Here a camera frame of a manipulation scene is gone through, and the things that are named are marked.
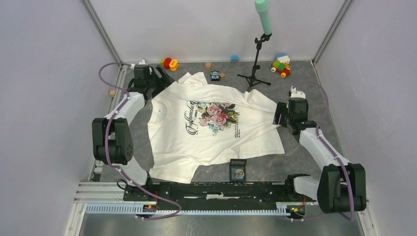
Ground white floral t-shirt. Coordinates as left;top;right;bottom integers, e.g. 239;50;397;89
148;72;285;183

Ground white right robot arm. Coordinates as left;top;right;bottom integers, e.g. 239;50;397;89
273;98;367;214

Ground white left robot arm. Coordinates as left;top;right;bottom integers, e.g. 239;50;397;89
92;64;174;201

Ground black brooch box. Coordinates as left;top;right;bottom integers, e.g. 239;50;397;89
229;159;247;182

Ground black tripod stand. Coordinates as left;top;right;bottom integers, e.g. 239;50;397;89
237;34;272;92

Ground black blue robot toy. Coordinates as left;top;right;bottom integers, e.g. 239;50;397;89
210;70;220;82

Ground colourful brick toy car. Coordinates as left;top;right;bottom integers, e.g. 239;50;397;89
270;55;291;78

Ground blue round block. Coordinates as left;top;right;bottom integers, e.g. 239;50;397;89
230;55;239;62

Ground teal foam microphone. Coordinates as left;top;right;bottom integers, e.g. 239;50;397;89
254;0;272;35

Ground red yellow green ring toy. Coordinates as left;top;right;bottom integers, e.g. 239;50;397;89
160;58;179;71

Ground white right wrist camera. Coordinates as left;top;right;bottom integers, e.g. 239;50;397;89
289;86;306;99

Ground white slotted cable duct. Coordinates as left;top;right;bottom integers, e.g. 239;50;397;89
85;203;299;216

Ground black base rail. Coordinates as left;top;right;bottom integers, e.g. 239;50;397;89
123;182;313;210

